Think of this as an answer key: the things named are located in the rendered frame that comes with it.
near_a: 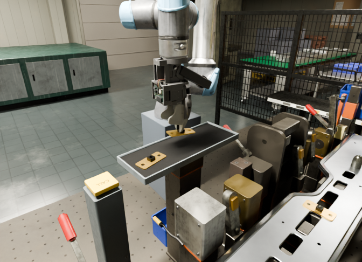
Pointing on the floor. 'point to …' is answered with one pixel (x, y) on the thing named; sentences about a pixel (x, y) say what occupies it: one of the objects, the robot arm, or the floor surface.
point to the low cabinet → (50, 74)
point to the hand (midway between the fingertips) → (180, 126)
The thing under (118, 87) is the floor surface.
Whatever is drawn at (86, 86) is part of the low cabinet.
